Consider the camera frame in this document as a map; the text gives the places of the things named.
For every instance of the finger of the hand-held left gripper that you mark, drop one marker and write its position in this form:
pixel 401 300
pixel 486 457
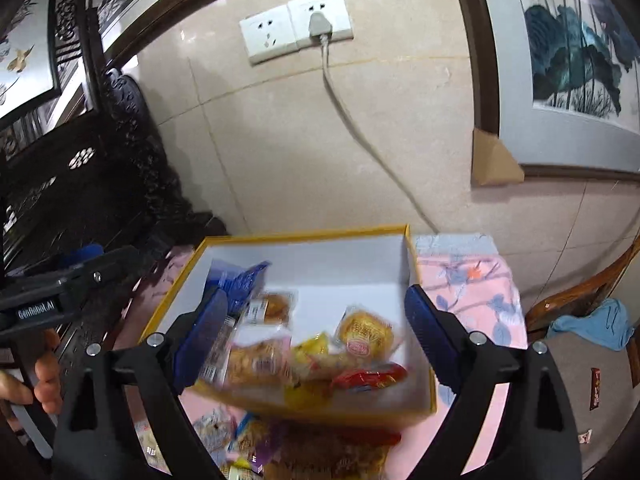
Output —
pixel 105 270
pixel 80 255

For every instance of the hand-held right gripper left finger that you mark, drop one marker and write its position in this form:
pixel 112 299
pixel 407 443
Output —
pixel 200 340

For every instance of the dark carved wooden bench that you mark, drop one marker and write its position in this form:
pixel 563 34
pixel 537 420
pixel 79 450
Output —
pixel 140 160

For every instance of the blue cloth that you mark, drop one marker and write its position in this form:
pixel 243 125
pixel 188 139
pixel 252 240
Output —
pixel 595 322

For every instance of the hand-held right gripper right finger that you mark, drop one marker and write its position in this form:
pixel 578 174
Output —
pixel 435 335

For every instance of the cardboard corner protector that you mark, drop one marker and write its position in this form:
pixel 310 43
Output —
pixel 495 160

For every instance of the grey plug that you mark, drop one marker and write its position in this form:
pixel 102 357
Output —
pixel 319 25

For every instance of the small red white packet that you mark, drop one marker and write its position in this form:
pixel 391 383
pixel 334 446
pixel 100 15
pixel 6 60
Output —
pixel 585 436

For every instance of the person's left hand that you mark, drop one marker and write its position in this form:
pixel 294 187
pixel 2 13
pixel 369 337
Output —
pixel 47 375

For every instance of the framed lotus painting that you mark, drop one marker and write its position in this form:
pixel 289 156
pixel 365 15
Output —
pixel 575 60

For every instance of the pile of snack packets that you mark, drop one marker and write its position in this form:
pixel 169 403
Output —
pixel 365 332

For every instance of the pink printed blanket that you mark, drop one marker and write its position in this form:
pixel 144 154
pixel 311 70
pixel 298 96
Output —
pixel 465 270

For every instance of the yellow cardboard box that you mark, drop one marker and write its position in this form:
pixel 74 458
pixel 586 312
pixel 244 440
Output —
pixel 340 270

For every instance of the wooden armchair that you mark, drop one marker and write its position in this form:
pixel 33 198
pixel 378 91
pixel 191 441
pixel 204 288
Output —
pixel 575 297

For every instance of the dark red small packet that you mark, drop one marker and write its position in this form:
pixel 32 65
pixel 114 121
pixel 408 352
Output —
pixel 595 390

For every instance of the white wall socket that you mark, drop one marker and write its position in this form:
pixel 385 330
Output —
pixel 267 35
pixel 340 10

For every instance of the bird picture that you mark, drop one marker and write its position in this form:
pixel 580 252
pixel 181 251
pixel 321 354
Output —
pixel 25 50

